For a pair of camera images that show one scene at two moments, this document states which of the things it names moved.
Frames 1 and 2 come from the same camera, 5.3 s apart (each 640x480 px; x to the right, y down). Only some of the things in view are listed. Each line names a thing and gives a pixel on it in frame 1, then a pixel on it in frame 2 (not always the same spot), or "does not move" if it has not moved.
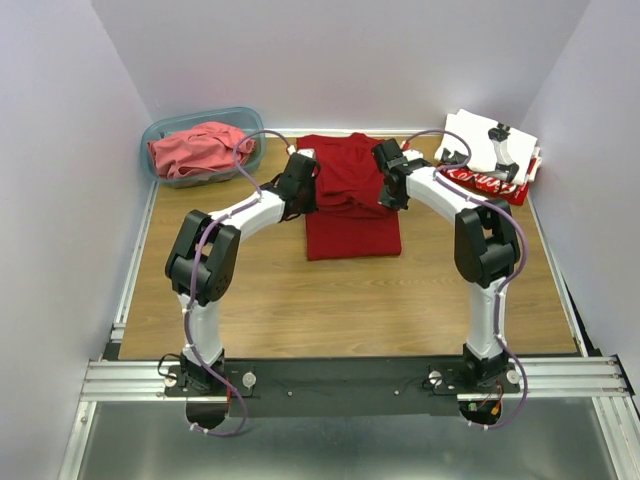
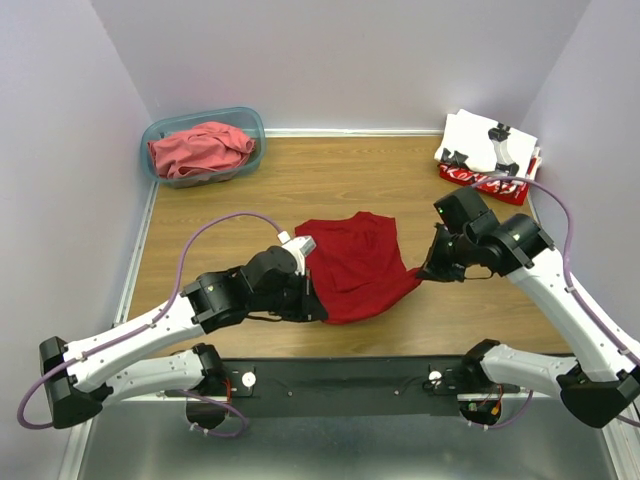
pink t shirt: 198,148 does not move
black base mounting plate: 274,389 does not move
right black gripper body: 391,200 -> 449,255
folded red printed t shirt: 488,184 does not move
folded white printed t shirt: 499,151 does not move
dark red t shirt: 349,222 -> 357,266
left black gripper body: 307,195 -> 291,302
